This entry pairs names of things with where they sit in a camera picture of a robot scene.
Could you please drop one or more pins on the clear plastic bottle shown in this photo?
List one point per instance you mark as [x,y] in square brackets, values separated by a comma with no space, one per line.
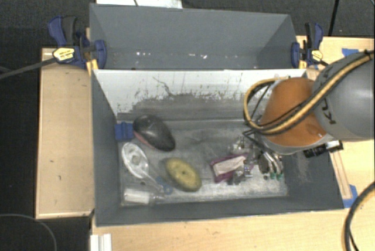
[137,196]

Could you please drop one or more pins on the yellow-green oval sponge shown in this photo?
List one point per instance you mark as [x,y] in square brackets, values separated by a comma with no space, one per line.
[183,174]

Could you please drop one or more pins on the purple packet with white label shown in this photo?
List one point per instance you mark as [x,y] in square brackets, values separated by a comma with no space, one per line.
[227,167]

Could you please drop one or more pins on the black cylinder on white bracket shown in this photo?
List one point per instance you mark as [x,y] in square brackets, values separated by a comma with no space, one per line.
[317,150]

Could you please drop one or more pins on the white oval plastic scoop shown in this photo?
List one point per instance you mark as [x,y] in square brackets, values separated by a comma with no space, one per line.
[134,159]

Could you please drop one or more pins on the grey metal bin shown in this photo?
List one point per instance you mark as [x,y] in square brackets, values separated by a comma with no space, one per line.
[187,38]

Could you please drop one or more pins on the blue ribbed plastic clip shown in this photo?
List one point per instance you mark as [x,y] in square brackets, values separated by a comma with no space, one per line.
[123,131]

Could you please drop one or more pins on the black computer mouse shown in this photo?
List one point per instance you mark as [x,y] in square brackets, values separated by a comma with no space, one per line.
[155,131]

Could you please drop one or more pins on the pale wood flat board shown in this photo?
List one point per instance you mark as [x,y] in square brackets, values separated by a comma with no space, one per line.
[64,138]

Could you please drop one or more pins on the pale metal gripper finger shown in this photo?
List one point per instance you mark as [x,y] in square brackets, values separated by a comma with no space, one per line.
[242,146]
[248,171]

